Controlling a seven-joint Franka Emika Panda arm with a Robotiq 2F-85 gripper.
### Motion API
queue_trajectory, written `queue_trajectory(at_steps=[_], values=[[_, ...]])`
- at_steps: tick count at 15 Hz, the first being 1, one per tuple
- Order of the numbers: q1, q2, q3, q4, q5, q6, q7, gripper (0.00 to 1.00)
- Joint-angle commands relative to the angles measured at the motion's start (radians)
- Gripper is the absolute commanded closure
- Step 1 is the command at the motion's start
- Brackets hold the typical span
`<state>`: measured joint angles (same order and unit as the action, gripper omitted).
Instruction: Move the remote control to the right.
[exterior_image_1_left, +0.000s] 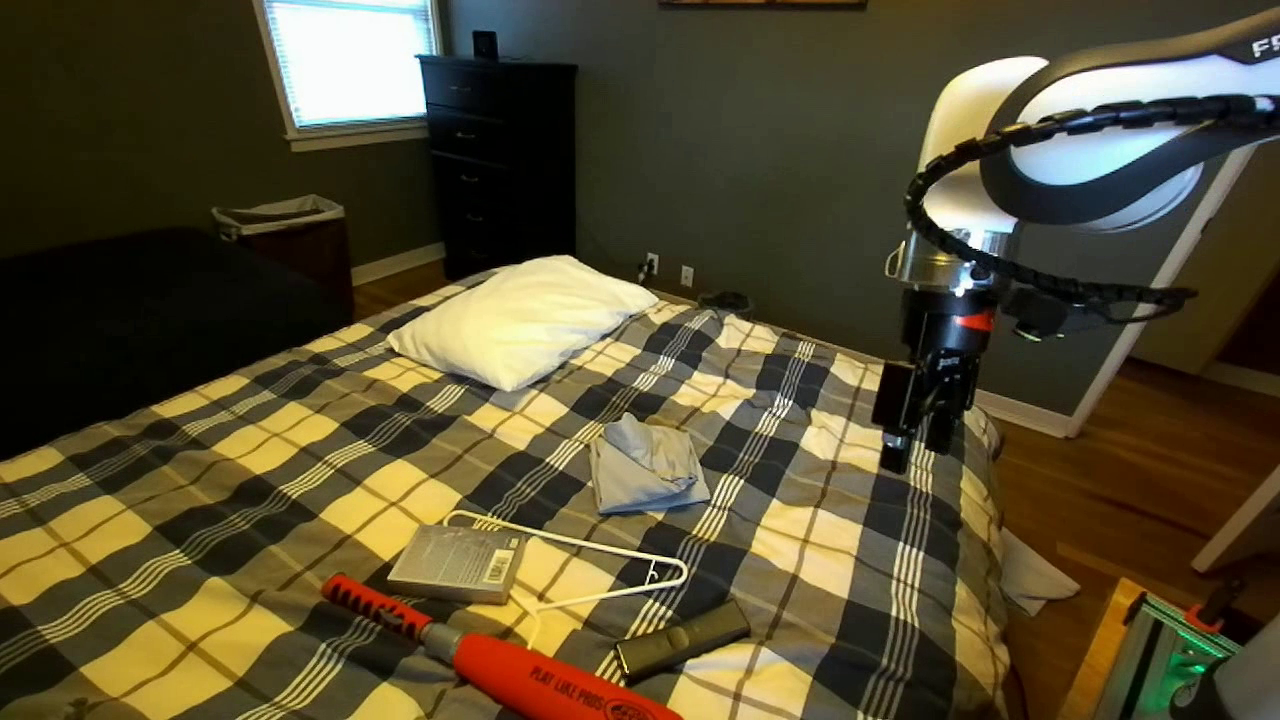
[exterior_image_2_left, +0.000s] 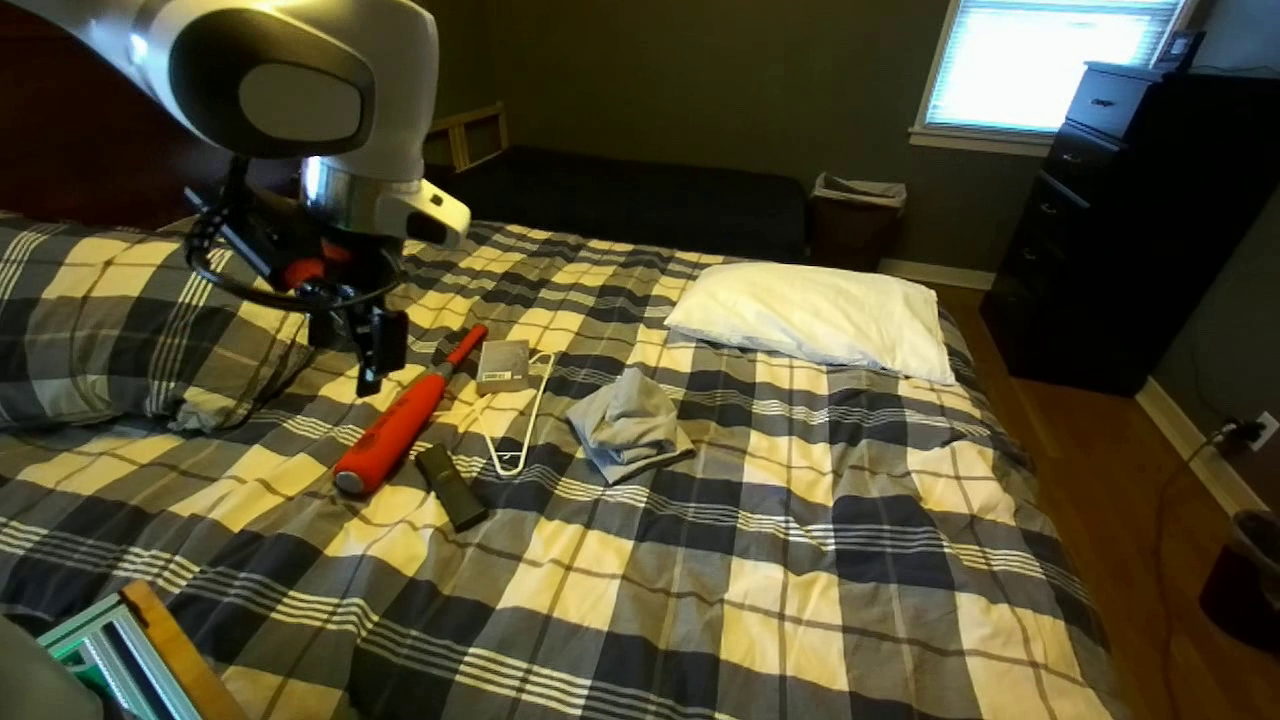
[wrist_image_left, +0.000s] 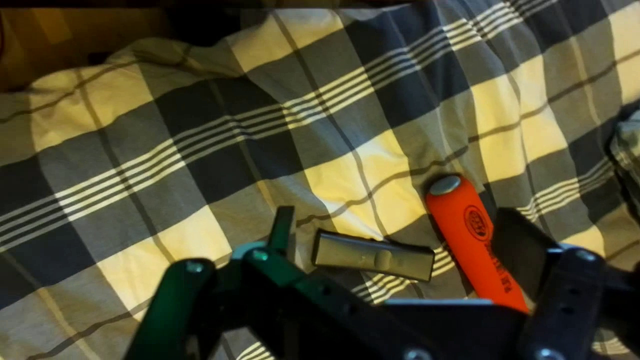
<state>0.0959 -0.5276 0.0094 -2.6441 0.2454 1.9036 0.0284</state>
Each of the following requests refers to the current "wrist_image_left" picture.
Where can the plaid yellow grey bedspread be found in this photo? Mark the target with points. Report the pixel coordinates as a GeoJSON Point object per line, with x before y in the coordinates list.
{"type": "Point", "coordinates": [201, 132]}

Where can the red plastic tool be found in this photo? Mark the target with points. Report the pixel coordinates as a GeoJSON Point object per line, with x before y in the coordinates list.
{"type": "Point", "coordinates": [470, 233]}

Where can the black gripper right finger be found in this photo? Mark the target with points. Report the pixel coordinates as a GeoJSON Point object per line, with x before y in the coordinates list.
{"type": "Point", "coordinates": [567, 300]}

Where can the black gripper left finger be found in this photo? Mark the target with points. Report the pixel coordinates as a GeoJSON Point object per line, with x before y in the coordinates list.
{"type": "Point", "coordinates": [180, 307]}

